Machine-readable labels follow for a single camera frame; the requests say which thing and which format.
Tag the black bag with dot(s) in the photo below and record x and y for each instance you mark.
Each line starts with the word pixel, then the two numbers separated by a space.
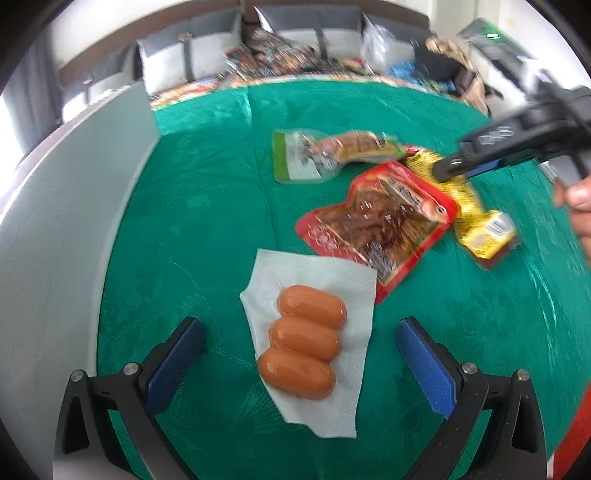
pixel 436 67

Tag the clear plastic bag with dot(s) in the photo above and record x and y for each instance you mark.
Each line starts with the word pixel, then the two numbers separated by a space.
pixel 376 48

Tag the pile of snack packets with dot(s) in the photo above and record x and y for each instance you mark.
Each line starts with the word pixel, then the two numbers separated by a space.
pixel 194 90

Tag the green velvet blanket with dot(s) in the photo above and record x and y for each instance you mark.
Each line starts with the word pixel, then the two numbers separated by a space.
pixel 207 207

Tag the red garment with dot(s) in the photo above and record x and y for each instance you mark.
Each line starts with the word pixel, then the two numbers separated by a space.
pixel 572 438

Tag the red dried meat packet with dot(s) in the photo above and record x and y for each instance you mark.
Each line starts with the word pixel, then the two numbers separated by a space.
pixel 369 221

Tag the dark patterned quilt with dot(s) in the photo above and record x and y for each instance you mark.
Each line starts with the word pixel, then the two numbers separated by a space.
pixel 277 55

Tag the blue crumpled cloth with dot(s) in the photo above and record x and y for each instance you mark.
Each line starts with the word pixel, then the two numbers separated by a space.
pixel 401 71

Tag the person's right hand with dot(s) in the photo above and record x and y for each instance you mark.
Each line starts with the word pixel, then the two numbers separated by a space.
pixel 581 198

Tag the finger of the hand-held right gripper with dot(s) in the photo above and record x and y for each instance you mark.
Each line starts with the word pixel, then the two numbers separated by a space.
pixel 450 168

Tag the yellow barcode snack packet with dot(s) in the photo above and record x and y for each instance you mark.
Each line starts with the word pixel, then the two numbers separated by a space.
pixel 485 230

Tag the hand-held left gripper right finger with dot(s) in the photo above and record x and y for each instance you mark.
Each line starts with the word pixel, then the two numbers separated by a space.
pixel 427 364

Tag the grey curtain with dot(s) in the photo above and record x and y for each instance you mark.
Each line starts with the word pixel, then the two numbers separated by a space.
pixel 34 83

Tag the grey side panel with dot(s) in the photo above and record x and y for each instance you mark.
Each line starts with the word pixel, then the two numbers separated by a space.
pixel 69 230

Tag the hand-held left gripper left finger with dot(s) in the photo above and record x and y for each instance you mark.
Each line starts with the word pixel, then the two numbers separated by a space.
pixel 175 364

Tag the beige patterned cloth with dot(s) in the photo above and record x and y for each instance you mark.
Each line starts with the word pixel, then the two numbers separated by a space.
pixel 475 92

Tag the white sausage packet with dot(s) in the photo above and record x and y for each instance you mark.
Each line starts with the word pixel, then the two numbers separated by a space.
pixel 304 332

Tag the green white snack packet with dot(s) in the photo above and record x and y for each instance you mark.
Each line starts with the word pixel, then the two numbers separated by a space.
pixel 295 157

